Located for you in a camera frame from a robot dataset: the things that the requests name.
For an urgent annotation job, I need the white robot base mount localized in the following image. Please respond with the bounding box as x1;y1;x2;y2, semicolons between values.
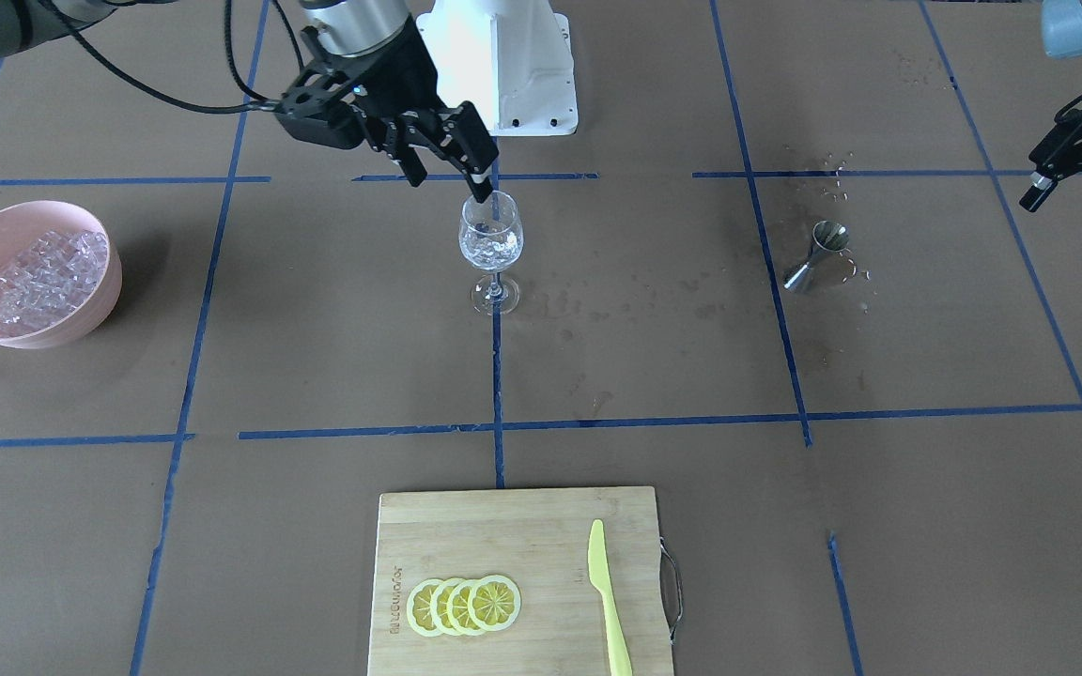
415;1;580;137

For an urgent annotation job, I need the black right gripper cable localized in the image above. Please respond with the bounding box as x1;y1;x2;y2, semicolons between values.
43;0;307;115

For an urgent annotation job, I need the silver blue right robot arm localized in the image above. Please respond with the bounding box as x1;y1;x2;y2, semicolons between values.
0;1;498;204

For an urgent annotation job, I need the clear ice cubes pile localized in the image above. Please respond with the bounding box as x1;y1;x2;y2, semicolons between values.
0;230;109;337

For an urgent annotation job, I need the yellow plastic knife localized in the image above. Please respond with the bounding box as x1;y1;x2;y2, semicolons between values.
588;519;634;675

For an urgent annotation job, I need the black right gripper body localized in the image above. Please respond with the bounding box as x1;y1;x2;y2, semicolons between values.
321;27;443;150

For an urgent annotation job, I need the bamboo cutting board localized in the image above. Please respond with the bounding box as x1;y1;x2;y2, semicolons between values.
366;486;674;675

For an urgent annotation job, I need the pink ice bowl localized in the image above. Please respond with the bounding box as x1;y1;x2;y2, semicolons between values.
0;200;123;349

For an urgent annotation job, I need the steel double jigger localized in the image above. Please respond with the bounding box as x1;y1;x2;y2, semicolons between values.
781;220;852;294

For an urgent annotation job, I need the clear wine glass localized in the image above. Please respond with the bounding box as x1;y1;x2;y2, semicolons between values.
458;190;525;315

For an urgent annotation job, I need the lemon slice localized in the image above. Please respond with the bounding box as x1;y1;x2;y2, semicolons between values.
408;578;443;638
445;580;485;637
467;575;522;632
428;576;467;637

